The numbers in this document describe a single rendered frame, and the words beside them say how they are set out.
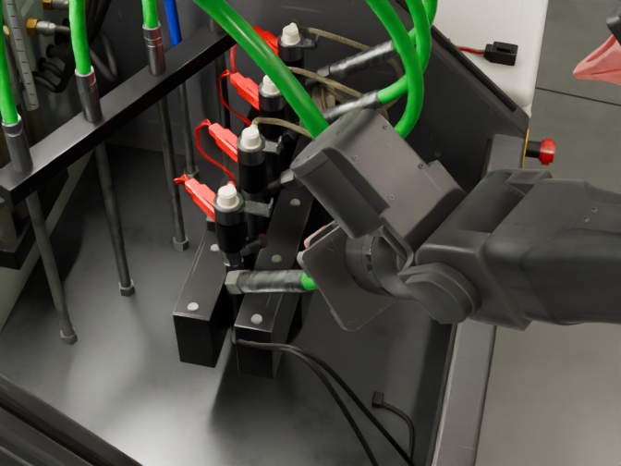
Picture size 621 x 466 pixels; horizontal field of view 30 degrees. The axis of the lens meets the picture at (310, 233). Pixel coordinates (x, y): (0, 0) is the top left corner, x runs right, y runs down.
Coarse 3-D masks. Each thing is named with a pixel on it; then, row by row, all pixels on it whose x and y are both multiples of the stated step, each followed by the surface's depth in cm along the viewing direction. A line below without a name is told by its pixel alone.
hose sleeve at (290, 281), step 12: (240, 276) 97; (252, 276) 96; (264, 276) 95; (276, 276) 94; (288, 276) 93; (300, 276) 92; (240, 288) 97; (252, 288) 96; (264, 288) 95; (276, 288) 94; (288, 288) 93; (300, 288) 92
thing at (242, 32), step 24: (0, 0) 93; (216, 0) 77; (0, 24) 95; (240, 24) 77; (0, 48) 97; (264, 48) 77; (0, 72) 99; (264, 72) 78; (288, 72) 77; (0, 96) 102; (288, 96) 78; (312, 120) 78; (312, 288) 91
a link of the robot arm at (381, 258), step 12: (384, 228) 68; (384, 240) 71; (396, 240) 68; (372, 252) 73; (384, 252) 71; (396, 252) 69; (372, 264) 73; (384, 264) 71; (396, 264) 69; (384, 276) 71; (396, 288) 71
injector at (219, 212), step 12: (216, 204) 106; (240, 204) 106; (216, 216) 106; (228, 216) 106; (240, 216) 106; (216, 228) 108; (228, 228) 107; (240, 228) 107; (228, 240) 108; (240, 240) 109; (252, 240) 109; (264, 240) 109; (228, 252) 110; (240, 252) 110; (252, 252) 110; (228, 264) 111; (240, 264) 112; (228, 300) 116; (240, 300) 116
